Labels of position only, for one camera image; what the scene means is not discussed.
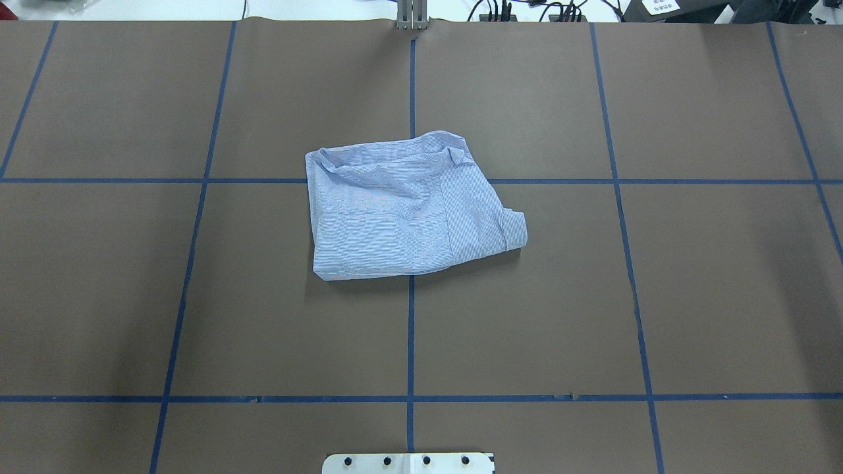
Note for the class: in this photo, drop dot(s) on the grey USB hub left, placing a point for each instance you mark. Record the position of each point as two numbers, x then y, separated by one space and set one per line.
497 12

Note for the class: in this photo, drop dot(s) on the light blue striped shirt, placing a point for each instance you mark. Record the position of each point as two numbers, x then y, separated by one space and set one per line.
406 207

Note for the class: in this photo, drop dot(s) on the grey USB hub right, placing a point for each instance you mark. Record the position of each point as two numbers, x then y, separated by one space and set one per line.
569 12

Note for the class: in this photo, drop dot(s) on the grey usb hub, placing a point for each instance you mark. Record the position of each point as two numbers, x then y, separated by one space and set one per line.
497 12
569 12

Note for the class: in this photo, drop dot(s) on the grey aluminium frame post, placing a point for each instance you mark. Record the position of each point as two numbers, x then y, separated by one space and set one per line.
412 15

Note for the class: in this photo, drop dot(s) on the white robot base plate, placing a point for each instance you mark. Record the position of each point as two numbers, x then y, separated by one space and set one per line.
436 462

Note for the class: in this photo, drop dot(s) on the black box with label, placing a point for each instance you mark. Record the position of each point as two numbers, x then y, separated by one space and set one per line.
690 12

